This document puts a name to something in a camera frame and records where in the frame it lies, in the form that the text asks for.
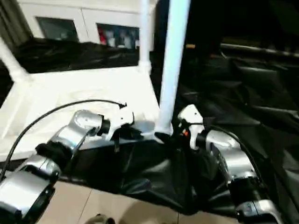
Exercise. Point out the white plastic table leg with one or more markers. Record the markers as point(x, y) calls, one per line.
point(144, 32)
point(174, 58)
point(11, 60)

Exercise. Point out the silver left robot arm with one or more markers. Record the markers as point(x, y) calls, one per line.
point(65, 140)

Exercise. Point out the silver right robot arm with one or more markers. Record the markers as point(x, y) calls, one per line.
point(233, 154)

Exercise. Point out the black work mat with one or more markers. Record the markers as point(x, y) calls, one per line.
point(163, 172)

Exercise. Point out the black left robot foot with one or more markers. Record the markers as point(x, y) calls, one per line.
point(100, 219)

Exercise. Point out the red package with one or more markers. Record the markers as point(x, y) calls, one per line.
point(102, 35)

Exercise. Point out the black box with yellow label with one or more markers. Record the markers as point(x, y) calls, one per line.
point(203, 23)

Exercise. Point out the white glass-door cabinet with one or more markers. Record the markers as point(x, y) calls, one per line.
point(81, 14)

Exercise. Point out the grey curtain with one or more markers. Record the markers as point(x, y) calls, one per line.
point(12, 23)

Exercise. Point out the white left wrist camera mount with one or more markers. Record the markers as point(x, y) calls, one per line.
point(121, 119)

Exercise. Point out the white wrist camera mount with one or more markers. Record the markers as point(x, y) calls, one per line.
point(121, 119)
point(192, 116)

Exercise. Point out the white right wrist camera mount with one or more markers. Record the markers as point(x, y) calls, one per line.
point(192, 116)

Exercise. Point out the dark metal rail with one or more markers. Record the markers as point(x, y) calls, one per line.
point(259, 49)

